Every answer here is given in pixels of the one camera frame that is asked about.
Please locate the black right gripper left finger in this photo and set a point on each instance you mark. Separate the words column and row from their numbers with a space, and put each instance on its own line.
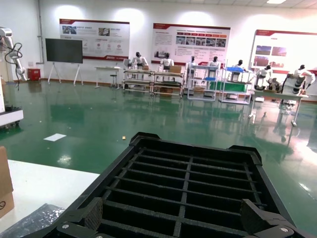
column 74, row 223

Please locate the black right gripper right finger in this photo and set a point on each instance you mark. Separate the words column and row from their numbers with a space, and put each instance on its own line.
column 260, row 223

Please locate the brown cardboard box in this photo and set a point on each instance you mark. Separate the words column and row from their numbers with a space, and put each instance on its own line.
column 175, row 69
column 5, row 178

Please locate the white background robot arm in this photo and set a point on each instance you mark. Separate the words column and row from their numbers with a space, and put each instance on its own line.
column 6, row 32

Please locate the black slotted container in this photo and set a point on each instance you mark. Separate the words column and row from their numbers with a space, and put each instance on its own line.
column 185, row 193

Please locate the red box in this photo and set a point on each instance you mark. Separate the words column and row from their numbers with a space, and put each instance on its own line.
column 34, row 75

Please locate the closed brown cardboard box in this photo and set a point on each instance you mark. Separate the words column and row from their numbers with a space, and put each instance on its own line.
column 175, row 69

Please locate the crumpled bluish antistatic bag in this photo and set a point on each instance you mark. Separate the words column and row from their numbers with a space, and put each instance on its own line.
column 34, row 220

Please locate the white paper sheet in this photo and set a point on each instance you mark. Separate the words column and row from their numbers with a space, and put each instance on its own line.
column 55, row 137

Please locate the long white table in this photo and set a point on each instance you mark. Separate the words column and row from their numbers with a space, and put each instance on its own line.
column 278, row 93

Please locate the white black humanoid robot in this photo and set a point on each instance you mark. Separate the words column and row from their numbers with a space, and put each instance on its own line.
column 239, row 65
column 192, row 65
column 167, row 62
column 139, row 60
column 299, row 77
column 264, row 73
column 214, row 63

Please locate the black stool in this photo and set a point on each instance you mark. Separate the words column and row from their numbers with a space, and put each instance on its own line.
column 114, row 76

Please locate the small blue tray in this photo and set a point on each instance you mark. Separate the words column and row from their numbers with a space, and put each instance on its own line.
column 210, row 78

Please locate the large blue tray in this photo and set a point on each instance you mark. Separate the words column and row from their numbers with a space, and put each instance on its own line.
column 235, row 69

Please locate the small white desk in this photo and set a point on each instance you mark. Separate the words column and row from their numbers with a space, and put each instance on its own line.
column 107, row 68

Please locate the white tube workbench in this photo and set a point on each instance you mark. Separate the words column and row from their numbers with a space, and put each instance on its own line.
column 138, row 71
column 169, row 73

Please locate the black display screen on stand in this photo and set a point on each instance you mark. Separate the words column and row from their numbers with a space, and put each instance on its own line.
column 64, row 50

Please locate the ceiling light panel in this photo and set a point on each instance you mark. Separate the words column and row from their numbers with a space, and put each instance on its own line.
column 275, row 1

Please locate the white frame shelf green panel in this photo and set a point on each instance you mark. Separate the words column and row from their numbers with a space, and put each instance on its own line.
column 236, row 86

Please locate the wall poster dark red photos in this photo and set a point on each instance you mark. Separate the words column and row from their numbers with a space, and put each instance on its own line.
column 281, row 49

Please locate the wall poster two photos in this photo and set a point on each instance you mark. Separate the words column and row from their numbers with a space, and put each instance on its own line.
column 105, row 37

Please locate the white wall conduit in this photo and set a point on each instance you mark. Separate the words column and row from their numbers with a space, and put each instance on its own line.
column 39, row 24

